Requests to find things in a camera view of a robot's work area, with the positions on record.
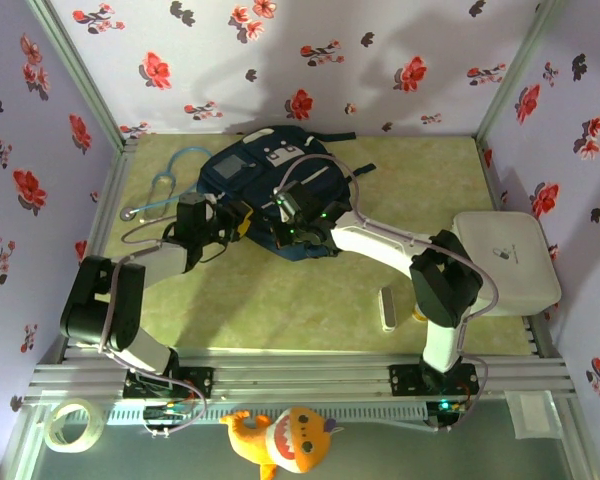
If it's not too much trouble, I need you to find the navy blue student backpack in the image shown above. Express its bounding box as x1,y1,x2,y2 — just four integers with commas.
195,124,379,264

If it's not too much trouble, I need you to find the slim white oblong case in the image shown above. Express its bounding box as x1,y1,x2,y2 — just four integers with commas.
378,286,398,334

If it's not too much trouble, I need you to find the light blue stethoscope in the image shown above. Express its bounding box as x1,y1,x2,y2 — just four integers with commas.
118,147,214,224

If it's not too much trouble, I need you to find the small controller circuit board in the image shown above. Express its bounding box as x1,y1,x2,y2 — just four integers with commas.
142,402,194,424
427,399,469,419

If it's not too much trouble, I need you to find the white medicine kit box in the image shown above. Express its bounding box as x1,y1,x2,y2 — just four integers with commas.
452,210,564,317

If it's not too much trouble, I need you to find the orange shark plush toy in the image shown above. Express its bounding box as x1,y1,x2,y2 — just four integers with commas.
218,405,345,480

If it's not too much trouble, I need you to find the clear adhesive tape roll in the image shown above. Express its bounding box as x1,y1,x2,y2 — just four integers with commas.
43,398,106,455

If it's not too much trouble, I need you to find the white paper pouch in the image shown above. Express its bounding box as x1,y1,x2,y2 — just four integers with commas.
504,389,564,441

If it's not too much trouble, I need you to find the grey right arm cable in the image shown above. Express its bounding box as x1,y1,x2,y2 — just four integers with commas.
277,153,500,434

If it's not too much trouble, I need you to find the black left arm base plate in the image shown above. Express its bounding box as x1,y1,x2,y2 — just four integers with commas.
122,364,215,400

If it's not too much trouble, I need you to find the aluminium front frame rail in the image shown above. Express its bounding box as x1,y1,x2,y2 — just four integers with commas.
22,347,579,409

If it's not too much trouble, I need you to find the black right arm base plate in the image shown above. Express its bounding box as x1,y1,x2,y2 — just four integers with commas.
388,363,481,399

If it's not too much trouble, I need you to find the aluminium corner post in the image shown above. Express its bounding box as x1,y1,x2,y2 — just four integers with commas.
474,0,566,144
24,0,139,156

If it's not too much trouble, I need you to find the white slotted cable duct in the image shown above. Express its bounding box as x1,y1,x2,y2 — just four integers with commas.
104,402,429,426

